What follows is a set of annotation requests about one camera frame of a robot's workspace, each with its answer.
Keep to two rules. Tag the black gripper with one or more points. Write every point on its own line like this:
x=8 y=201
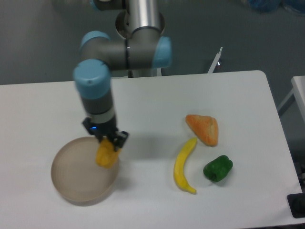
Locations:
x=106 y=130

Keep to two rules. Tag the yellow bell pepper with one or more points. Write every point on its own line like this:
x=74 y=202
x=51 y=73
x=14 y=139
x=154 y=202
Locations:
x=106 y=156

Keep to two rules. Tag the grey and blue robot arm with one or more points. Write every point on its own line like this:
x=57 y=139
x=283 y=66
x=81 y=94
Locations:
x=143 y=49

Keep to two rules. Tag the beige round plate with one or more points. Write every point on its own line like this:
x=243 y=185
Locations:
x=77 y=177

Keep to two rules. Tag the green bell pepper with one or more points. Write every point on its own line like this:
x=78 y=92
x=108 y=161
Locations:
x=218 y=169

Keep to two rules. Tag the yellow banana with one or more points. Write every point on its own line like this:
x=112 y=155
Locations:
x=178 y=169

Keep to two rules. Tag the orange croissant bread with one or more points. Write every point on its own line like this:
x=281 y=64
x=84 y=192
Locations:
x=204 y=127

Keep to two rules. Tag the white side table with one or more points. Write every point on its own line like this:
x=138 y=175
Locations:
x=296 y=94

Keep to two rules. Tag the black device at edge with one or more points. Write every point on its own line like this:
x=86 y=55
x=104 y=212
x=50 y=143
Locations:
x=297 y=205

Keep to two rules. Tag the blue bag in background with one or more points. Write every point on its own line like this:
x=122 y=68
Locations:
x=265 y=6

